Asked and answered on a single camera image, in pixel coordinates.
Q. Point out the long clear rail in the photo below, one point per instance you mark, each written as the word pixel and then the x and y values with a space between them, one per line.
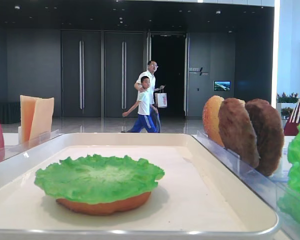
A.
pixel 274 190
pixel 10 151

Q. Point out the orange cheese slice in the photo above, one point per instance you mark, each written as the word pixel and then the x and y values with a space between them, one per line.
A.
pixel 27 109

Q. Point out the green lettuce leaf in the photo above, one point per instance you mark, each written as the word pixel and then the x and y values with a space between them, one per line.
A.
pixel 95 179
pixel 298 170

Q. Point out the white paper shopping bag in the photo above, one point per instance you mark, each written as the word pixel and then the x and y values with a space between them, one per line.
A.
pixel 161 99

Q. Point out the small wall screen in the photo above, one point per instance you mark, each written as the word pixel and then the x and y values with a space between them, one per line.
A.
pixel 222 86

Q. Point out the right long clear rail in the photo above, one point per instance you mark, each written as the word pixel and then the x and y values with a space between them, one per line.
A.
pixel 274 190

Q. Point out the thin brown meat patty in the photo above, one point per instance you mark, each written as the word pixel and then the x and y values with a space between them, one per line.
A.
pixel 237 132

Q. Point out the person in maroon shirt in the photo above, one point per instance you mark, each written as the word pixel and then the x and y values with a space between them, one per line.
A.
pixel 291 126

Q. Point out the flower planter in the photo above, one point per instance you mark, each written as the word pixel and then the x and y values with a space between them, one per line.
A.
pixel 286 102

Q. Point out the left long clear rail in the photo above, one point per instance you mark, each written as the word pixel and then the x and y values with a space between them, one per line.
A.
pixel 10 151

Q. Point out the man in white shirt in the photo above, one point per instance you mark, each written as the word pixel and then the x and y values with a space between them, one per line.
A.
pixel 150 73

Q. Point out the pale yellow cheese slice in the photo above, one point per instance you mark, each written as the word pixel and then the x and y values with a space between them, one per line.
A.
pixel 42 117

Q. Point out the bun slice left of pair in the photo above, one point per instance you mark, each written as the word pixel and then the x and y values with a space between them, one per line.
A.
pixel 211 120

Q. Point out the boy in blue pants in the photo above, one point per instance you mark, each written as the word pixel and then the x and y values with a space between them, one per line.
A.
pixel 144 119

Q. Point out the bread slice on tray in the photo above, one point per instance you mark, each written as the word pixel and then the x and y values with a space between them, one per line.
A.
pixel 105 209

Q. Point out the dark brown meat patty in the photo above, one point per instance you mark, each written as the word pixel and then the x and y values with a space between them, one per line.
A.
pixel 267 125

